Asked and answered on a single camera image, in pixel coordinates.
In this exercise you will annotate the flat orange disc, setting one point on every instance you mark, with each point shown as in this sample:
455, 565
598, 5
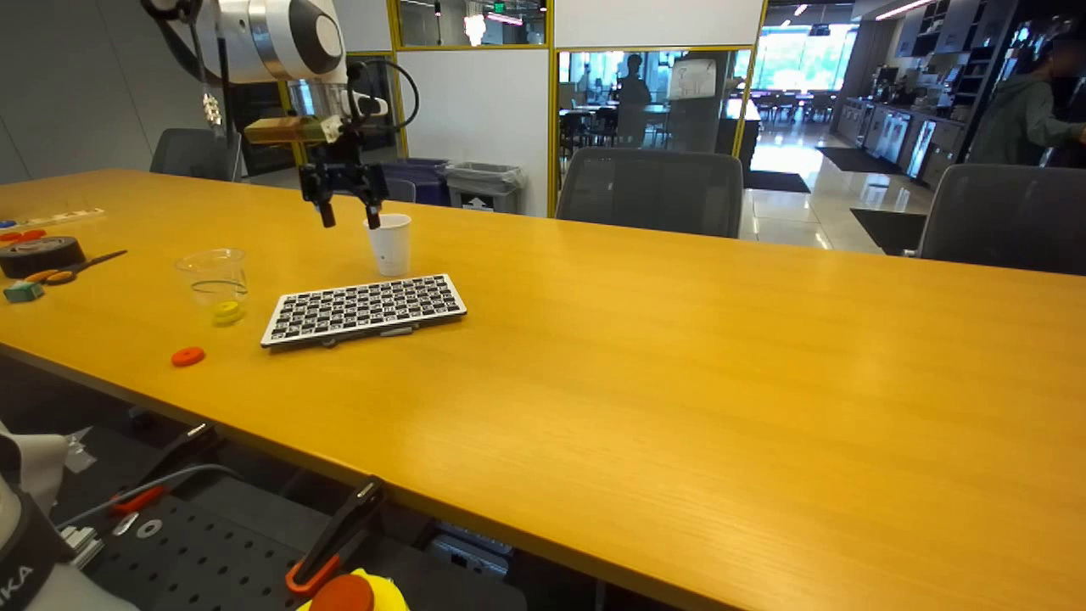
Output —
21, 237

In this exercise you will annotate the dark floor mat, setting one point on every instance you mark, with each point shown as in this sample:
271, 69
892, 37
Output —
778, 180
892, 227

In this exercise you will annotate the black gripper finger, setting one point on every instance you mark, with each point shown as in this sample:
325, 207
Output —
320, 206
370, 206

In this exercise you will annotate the person in dark clothes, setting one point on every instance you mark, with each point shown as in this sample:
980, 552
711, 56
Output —
631, 102

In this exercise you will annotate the blue lidded waste bin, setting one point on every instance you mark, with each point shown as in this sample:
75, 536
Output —
415, 183

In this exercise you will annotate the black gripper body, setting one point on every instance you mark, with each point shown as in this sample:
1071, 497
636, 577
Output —
340, 174

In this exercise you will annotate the clear plastic cup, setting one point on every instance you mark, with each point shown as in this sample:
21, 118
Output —
217, 282

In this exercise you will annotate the white device with black band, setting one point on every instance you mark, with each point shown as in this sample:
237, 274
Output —
29, 547

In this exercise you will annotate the gray waste bin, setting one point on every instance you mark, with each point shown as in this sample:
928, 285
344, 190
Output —
486, 190

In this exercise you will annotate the checkered calibration board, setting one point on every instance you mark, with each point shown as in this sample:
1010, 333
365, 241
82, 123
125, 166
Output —
375, 312

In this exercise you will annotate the blue gray box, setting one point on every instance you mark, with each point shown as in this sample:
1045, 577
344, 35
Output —
471, 556

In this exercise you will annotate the yellow emergency stop button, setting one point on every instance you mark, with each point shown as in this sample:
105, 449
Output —
378, 593

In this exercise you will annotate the small green blue block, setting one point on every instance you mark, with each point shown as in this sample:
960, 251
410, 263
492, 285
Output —
21, 293

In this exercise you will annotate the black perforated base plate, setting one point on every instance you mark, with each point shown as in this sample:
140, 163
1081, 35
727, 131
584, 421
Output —
192, 562

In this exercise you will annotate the person in green jacket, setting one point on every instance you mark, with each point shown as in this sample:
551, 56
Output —
1019, 114

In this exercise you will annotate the white paper cup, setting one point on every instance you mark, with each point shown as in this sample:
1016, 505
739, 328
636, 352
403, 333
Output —
392, 251

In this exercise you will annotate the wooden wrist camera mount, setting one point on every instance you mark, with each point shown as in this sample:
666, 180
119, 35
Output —
291, 126

